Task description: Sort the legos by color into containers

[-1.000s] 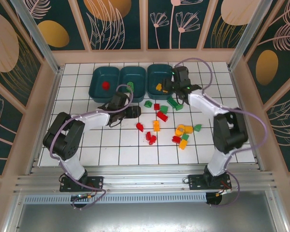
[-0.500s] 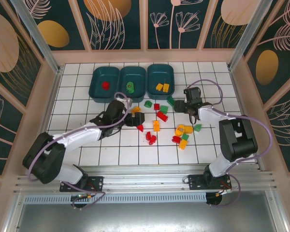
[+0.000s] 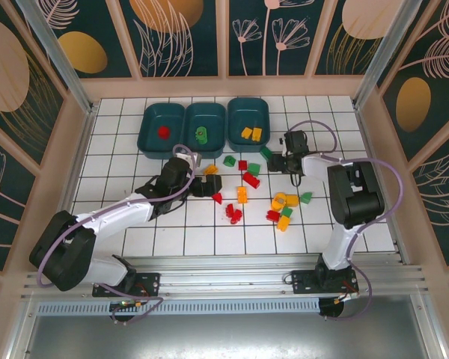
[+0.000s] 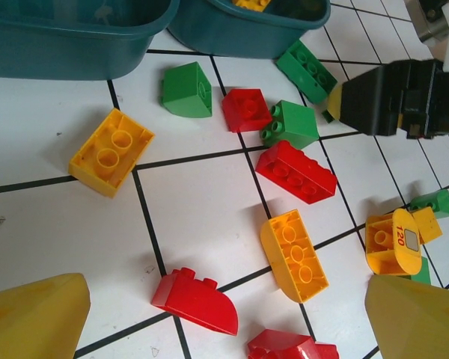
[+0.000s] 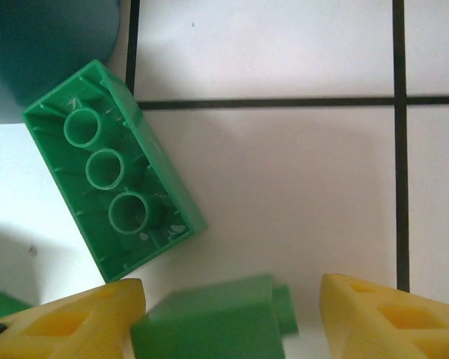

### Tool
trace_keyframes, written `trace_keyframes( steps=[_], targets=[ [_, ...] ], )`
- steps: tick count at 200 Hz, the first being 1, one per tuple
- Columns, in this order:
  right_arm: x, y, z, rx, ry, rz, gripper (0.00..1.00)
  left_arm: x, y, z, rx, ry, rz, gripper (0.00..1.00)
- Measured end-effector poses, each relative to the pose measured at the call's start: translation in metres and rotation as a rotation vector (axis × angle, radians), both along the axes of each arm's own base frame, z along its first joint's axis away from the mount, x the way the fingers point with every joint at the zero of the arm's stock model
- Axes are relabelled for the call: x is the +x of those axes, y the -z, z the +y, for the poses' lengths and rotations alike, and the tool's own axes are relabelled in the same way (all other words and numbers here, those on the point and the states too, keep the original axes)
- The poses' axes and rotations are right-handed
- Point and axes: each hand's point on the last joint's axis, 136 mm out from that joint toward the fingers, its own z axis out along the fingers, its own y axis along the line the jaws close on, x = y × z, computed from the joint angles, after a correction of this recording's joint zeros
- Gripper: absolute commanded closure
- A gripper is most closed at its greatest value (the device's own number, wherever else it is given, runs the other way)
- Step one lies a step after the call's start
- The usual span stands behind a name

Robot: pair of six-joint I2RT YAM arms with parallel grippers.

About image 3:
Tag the round yellow lego piece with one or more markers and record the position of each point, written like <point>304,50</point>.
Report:
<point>278,202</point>

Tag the round green lego piece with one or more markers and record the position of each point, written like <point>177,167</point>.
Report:
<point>201,131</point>

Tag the aluminium frame post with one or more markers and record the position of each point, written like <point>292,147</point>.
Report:
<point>385,56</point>
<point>63,63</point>

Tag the grey metal sheet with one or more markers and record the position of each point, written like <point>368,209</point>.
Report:
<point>224,336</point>

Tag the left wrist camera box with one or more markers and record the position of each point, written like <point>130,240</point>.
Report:
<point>195,159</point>

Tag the small yellow lego brick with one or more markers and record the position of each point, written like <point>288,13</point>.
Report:
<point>256,134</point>
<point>210,169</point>
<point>292,200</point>
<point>245,133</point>
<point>283,223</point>

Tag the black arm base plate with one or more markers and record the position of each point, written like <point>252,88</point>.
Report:
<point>149,282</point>
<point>303,282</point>

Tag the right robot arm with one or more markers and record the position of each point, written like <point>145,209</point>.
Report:
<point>355,198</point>

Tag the aluminium mounting rail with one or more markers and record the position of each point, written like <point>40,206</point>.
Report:
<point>224,273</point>

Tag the long yellow lego brick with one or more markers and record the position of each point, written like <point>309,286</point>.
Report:
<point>242,194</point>

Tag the teal plastic container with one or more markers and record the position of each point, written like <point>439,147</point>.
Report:
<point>153,119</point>
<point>247,112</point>
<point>209,116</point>

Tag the yellow power connector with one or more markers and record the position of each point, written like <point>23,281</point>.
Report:
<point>139,306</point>
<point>338,300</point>

